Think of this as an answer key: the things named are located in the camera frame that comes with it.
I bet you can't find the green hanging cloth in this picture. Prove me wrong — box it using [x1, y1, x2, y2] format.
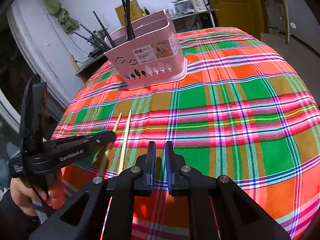
[37, 0, 79, 33]

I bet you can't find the black induction cooker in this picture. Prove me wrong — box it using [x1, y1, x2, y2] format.
[87, 49, 105, 58]

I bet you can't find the wooden chopstick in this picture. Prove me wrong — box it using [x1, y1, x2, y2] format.
[96, 112, 123, 175]
[118, 110, 132, 173]

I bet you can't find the wooden cutting board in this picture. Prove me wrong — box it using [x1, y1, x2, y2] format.
[115, 0, 139, 20]

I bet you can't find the black wall cable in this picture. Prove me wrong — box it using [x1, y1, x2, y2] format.
[46, 14, 88, 63]

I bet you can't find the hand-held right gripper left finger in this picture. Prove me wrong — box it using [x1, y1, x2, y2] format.
[29, 141, 156, 240]

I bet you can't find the yellow wall socket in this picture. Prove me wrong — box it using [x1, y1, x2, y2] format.
[69, 54, 79, 72]

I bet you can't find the pink plastic utensil basket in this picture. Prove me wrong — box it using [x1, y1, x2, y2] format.
[104, 9, 188, 90]

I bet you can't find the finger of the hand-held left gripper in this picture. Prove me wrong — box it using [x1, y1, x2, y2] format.
[54, 130, 117, 153]
[51, 133, 101, 144]

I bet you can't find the steel cooking pot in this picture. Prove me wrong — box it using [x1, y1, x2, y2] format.
[89, 29, 109, 48]

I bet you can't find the person's left hand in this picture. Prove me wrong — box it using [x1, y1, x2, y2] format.
[10, 169, 63, 209]

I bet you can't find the white electric kettle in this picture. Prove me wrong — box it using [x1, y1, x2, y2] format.
[189, 0, 210, 12]

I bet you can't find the person's left forearm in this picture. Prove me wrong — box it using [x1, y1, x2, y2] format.
[0, 189, 42, 240]

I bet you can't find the plaid tablecloth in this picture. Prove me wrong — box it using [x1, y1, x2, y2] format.
[37, 27, 320, 240]

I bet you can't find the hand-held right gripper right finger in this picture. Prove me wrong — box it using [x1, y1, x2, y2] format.
[165, 141, 292, 240]

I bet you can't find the clear plastic container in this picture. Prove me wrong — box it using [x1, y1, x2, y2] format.
[174, 0, 194, 14]

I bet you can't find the yellow wooden door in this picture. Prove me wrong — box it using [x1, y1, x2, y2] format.
[201, 0, 265, 40]

